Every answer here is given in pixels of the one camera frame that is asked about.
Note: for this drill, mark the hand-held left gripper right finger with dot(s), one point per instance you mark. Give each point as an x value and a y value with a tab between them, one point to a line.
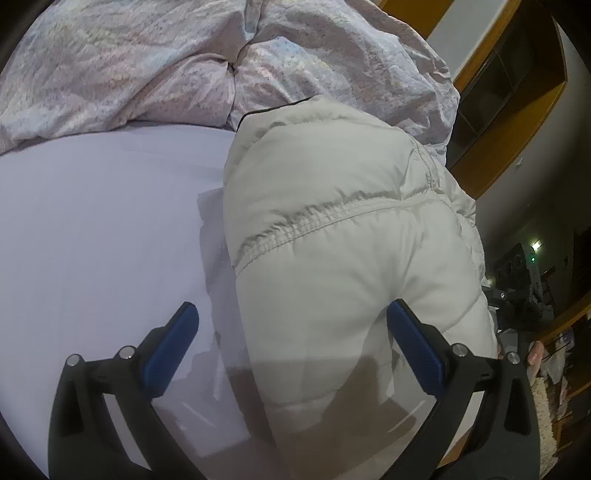
415	346

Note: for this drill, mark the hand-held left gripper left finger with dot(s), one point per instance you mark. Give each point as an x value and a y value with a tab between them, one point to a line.
171	350

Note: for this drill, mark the cream puffer jacket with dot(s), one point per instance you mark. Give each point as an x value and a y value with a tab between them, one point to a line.
332	277

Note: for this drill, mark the person's right hand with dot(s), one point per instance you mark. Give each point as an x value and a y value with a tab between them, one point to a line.
536	354

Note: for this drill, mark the wooden wardrobe with dark glass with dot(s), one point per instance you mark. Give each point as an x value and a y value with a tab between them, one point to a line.
508	152

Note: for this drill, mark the bed with white sheet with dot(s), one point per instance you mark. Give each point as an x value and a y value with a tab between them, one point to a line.
101	230

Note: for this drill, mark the pink floral duvet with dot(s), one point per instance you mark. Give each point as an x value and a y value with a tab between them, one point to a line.
184	60

